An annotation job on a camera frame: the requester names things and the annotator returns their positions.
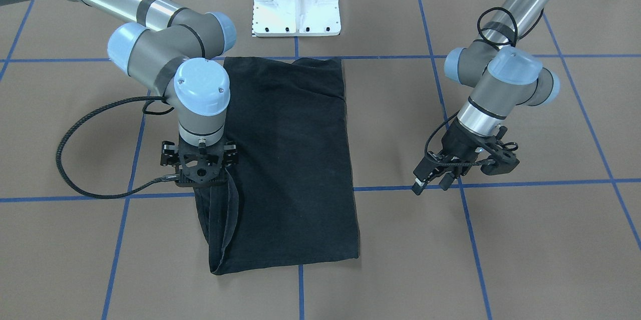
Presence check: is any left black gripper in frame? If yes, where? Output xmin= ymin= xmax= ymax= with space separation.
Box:
xmin=412 ymin=120 xmax=520 ymax=195

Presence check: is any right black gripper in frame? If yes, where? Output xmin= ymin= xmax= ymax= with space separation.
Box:
xmin=160 ymin=137 xmax=238 ymax=188

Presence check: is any black printed t-shirt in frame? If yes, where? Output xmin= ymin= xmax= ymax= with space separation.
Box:
xmin=194 ymin=57 xmax=360 ymax=276

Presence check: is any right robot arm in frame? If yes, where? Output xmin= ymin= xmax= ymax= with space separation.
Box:
xmin=2 ymin=0 xmax=237 ymax=188

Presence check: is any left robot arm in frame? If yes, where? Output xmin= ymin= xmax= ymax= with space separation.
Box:
xmin=412 ymin=0 xmax=560 ymax=195

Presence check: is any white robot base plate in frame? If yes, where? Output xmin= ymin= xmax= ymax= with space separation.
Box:
xmin=252 ymin=0 xmax=342 ymax=37

